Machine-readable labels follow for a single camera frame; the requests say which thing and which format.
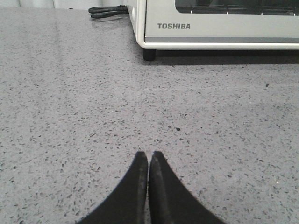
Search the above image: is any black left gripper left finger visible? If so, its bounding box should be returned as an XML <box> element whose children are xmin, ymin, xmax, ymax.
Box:
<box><xmin>79</xmin><ymin>151</ymin><xmax>148</xmax><ymax>224</ymax></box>

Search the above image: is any white Toshiba toaster oven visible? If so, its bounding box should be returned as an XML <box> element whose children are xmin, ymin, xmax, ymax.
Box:
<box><xmin>125</xmin><ymin>0</ymin><xmax>299</xmax><ymax>61</ymax></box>

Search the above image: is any black power cable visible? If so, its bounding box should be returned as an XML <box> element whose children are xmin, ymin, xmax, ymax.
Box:
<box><xmin>88</xmin><ymin>5</ymin><xmax>128</xmax><ymax>21</ymax></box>

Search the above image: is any grey curtain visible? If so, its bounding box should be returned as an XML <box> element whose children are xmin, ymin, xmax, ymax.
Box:
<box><xmin>0</xmin><ymin>0</ymin><xmax>124</xmax><ymax>10</ymax></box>

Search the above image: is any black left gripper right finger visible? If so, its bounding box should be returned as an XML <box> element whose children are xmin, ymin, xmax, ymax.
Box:
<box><xmin>149</xmin><ymin>151</ymin><xmax>224</xmax><ymax>224</ymax></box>

